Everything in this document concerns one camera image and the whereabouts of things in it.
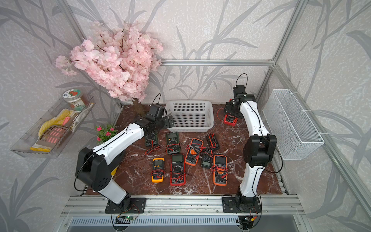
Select white plastic perforated basket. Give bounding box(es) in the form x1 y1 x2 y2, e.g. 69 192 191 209
166 100 214 132

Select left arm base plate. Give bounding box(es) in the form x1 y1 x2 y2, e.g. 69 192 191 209
105 197 147 214

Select yellow Aneng multimeter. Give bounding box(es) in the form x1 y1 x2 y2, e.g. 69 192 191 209
151 158 165 183

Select orange multimeter front right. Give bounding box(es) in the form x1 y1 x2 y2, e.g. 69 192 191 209
212 155 228 187

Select orange Victor multimeter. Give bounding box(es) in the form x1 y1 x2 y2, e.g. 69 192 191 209
185 138 204 166

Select jar with strawberry lid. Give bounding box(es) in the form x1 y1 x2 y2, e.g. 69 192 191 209
62 89 86 112

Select slim black multimeter with probes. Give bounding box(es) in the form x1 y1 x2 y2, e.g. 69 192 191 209
206 133 220 151

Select small potted pink flowers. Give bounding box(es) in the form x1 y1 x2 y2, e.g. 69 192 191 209
96 124 118 144

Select aluminium front rail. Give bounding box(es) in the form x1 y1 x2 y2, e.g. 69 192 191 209
61 195 305 217

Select dark green multimeter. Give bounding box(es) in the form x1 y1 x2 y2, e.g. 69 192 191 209
166 132 181 155
145 130 158 147

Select large red Aneng multimeter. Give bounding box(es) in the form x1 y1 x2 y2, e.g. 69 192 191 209
170 154 186 187

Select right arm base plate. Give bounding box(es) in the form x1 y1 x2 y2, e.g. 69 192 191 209
222 195 262 213

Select white wire mesh basket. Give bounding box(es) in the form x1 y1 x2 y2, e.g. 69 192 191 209
262 89 325 160

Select pink cherry blossom tree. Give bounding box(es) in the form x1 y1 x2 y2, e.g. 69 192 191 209
55 21 163 117

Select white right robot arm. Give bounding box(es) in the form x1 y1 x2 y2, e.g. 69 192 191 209
224 93 277 201

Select small black multimeter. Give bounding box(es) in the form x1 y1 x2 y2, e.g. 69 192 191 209
201 148 214 169

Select pink brown grater tool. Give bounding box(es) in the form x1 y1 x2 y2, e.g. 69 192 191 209
36 117 71 148

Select black yellow work glove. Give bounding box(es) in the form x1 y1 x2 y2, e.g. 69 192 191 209
111 166 118 177

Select small red multimeter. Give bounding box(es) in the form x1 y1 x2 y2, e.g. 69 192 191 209
223 114 238 126

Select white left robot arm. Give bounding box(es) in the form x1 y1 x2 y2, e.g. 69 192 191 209
75 103 174 205

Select clear acrylic wall shelf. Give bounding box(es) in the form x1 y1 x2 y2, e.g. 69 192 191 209
10 95 95 159

